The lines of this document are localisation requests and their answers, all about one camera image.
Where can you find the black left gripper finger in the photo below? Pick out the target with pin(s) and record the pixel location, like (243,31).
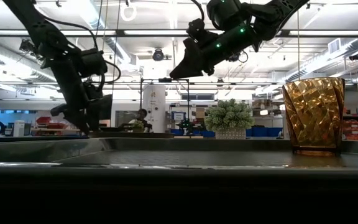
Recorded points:
(78,124)
(101,112)

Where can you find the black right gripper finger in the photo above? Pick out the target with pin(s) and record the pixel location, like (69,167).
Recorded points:
(190,48)
(186,68)

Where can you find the amber faceted plastic cup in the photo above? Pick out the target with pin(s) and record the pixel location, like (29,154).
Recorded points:
(314,115)

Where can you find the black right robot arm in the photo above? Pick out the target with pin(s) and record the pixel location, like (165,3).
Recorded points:
(275,15)

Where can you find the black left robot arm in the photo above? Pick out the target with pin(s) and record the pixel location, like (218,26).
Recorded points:
(42,28)

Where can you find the red storage bins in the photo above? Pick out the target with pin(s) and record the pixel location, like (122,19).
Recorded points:
(50,123)

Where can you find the person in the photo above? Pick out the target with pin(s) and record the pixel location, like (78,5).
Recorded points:
(141,116)

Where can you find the white cylindrical tank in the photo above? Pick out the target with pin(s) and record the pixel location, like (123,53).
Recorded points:
(154,105)

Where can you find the white plastic container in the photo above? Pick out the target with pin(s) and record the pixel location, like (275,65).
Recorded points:
(18,128)

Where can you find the small green potted plant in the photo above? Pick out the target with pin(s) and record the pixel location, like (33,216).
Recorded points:
(228,118)

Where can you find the row of blue bins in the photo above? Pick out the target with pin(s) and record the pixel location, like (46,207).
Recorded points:
(263,131)

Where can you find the ceiling-mounted black camera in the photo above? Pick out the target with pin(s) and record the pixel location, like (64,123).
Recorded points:
(158,55)

